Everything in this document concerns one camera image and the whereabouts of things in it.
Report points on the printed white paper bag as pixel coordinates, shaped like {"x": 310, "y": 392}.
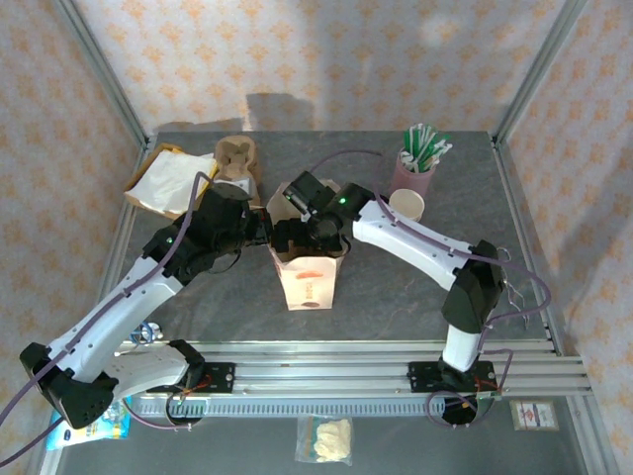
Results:
{"x": 309, "y": 287}

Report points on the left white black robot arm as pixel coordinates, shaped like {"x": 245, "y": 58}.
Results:
{"x": 114, "y": 316}

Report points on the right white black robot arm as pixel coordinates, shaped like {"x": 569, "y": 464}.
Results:
{"x": 410, "y": 242}

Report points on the brown cardboard napkin box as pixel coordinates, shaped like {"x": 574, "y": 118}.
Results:
{"x": 148, "y": 208}

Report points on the stack of white napkins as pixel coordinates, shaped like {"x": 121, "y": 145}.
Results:
{"x": 163, "y": 178}

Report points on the stack of paper cups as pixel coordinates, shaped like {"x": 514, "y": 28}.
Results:
{"x": 408, "y": 200}

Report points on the pink straw holder cup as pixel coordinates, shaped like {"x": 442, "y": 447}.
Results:
{"x": 415, "y": 180}

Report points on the small silver metal fitting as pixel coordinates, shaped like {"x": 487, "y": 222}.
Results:
{"x": 158, "y": 329}

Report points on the clear bag of pale snacks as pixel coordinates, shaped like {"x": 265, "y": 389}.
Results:
{"x": 329, "y": 440}

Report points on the blue white snack packet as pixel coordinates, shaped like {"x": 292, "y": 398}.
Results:
{"x": 106, "y": 433}

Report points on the small brown framed sachet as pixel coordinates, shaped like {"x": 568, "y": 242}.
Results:
{"x": 534, "y": 415}

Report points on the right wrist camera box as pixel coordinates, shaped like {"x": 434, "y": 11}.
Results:
{"x": 309, "y": 215}

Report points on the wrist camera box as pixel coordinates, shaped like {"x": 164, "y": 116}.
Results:
{"x": 244, "y": 190}
{"x": 309, "y": 215}

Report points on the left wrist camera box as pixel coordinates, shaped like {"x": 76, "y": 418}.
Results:
{"x": 244, "y": 190}

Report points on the aluminium table side rail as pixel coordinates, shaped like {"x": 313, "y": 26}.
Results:
{"x": 118, "y": 237}
{"x": 516, "y": 218}

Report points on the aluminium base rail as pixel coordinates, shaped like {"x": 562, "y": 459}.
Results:
{"x": 321, "y": 366}

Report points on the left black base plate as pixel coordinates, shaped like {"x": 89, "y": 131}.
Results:
{"x": 217, "y": 376}

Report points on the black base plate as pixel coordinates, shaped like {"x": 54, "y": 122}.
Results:
{"x": 425, "y": 376}
{"x": 217, "y": 376}

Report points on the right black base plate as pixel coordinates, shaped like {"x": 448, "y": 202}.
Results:
{"x": 425, "y": 376}

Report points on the aluminium frame post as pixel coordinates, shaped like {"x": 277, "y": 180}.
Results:
{"x": 541, "y": 69}
{"x": 99, "y": 69}

